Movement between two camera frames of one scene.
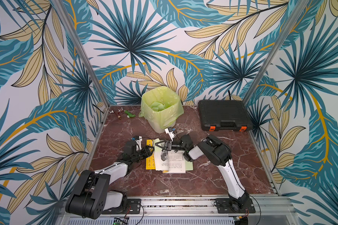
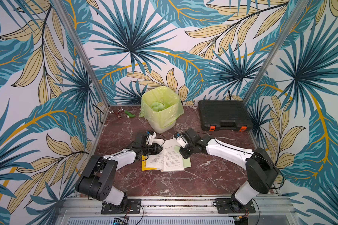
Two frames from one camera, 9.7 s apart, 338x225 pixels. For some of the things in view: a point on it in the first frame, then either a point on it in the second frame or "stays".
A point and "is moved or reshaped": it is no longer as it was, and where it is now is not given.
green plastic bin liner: x=161 y=104 stays
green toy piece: x=129 y=115 stays
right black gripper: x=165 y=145 to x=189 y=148
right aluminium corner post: x=273 y=52 stays
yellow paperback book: x=168 y=161 is moved or reshaped
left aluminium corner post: x=59 y=5 stays
